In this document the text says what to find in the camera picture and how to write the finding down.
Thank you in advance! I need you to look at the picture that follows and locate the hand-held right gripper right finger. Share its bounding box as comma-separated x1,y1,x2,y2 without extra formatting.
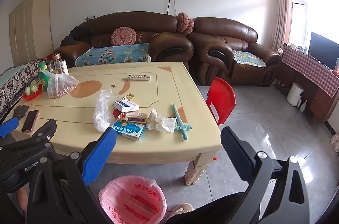
220,127,311,224

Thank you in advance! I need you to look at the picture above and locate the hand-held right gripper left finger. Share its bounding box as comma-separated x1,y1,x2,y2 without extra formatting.
26,127,117,224

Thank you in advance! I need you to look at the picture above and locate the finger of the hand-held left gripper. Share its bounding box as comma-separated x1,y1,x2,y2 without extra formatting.
25,119,58,154
0,117,19,138

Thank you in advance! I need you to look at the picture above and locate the trash bin with pink bag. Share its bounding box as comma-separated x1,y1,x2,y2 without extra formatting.
99,175,168,224

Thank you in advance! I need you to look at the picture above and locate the purple playing card box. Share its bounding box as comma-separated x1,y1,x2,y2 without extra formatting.
119,112,148,124

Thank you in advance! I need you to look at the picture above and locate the smartphone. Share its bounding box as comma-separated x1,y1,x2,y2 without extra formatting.
21,110,40,133

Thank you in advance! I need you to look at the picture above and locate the red fruit plate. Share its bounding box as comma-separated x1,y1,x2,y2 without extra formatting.
22,86,43,101

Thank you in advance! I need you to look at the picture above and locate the blue medicine box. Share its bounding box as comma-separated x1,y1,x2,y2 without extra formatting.
111,120,146,140

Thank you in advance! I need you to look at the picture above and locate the clear plastic bag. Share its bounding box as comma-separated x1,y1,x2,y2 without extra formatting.
93,89,118,132

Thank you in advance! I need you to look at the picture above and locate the plastic bag of nuts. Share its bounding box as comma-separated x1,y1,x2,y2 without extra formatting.
40,69,79,99

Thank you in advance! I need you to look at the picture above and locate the patterned bed cover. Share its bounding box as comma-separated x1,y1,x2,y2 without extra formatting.
0,58,47,118

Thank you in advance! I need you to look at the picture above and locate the green bottle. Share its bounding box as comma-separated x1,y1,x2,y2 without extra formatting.
38,61,50,92

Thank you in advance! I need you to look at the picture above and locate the white and blue box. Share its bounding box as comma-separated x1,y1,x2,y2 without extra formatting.
113,100,140,113

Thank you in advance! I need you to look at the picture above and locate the red plastic chair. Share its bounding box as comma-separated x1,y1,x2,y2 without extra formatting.
205,77,236,127

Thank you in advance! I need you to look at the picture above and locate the beige wooden table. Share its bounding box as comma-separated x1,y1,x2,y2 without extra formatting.
5,61,222,186

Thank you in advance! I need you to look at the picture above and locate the teal toy sword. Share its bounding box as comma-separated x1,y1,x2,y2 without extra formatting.
172,103,193,141

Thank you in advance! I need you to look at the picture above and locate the person's black pants leg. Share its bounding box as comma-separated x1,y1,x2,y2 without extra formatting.
169,192,255,224

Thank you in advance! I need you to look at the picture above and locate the yellow candy wrapper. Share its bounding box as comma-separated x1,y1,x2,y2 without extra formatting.
118,93,136,103

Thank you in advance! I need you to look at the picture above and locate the crumpled white tissue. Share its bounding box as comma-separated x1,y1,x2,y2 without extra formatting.
146,108,177,134

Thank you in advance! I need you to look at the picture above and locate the glass bottle with copper lid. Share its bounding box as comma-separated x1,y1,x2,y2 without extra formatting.
52,53,69,75

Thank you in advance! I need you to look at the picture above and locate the person's beige shoe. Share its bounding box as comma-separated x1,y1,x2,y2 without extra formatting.
168,203,194,221

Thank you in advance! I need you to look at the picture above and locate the white round appliance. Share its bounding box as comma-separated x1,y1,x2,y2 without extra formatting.
286,82,305,107

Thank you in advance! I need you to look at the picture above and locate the white remote control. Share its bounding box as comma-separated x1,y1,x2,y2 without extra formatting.
122,74,151,81

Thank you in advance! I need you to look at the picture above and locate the blue seat cloth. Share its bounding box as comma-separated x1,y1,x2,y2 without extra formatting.
232,50,266,68

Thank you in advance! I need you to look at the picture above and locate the wooden sideboard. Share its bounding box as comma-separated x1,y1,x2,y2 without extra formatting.
275,60,339,123

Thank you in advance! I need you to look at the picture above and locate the blue floral blanket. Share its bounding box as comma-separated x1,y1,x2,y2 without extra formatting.
75,42,152,68

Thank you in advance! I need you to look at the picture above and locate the dark clothes pile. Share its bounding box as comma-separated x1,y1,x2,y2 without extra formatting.
60,25,92,47

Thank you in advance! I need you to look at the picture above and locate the red checked cloth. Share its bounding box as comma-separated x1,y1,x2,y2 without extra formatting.
282,43,339,98

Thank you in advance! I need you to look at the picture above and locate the pink round cushion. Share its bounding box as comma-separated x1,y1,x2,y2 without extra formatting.
111,26,137,47
185,19,195,36
177,12,190,33

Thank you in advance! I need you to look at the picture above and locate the brown leather armchair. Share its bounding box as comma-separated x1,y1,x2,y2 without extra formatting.
188,17,281,87

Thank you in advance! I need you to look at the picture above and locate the black television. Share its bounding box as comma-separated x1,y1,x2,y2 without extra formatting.
309,32,339,70

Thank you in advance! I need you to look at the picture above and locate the long brown leather sofa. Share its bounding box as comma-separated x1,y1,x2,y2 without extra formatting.
53,11,194,69

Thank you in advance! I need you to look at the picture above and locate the pink curtain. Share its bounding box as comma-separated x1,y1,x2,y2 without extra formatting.
273,0,292,51

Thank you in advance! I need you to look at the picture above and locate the window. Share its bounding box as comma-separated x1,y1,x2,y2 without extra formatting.
290,0,339,47

